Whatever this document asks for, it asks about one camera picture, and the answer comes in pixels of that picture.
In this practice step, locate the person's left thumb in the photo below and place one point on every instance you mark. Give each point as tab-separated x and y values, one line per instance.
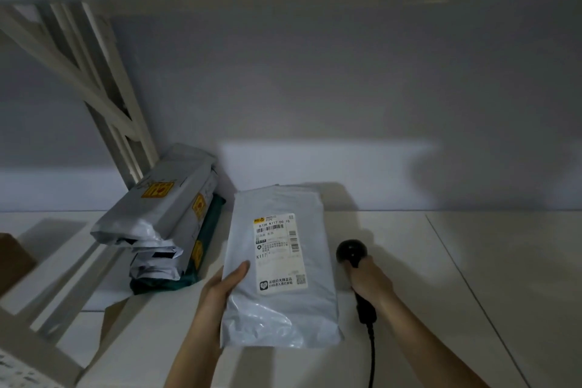
238	272

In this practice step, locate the white printed paper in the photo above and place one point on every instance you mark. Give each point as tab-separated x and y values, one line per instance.
18	372

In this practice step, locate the crumpled grey parcel bag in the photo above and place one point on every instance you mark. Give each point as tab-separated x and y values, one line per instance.
159	252

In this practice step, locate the person's right hand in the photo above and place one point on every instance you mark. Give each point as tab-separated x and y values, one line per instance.
370	282

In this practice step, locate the brown cardboard box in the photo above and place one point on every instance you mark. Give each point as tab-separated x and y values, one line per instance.
13	262

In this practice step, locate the person's right forearm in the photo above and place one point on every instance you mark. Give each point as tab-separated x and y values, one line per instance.
425	344

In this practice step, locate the grey parcel bag with label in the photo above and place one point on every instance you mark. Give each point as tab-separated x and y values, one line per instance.
282	265

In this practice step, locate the dark green parcel bag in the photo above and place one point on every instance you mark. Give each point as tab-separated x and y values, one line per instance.
200	256

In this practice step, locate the person's left forearm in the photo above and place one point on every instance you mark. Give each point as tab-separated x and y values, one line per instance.
196	356

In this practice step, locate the white metal shelf frame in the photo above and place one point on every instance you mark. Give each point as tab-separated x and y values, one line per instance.
86	83

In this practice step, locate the black barcode scanner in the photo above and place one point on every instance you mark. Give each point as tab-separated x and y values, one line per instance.
355	265

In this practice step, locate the person's left hand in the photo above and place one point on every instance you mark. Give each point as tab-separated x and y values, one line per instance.
217	293

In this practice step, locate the grey parcel bag yellow sticker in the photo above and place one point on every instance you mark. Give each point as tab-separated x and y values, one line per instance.
157	201

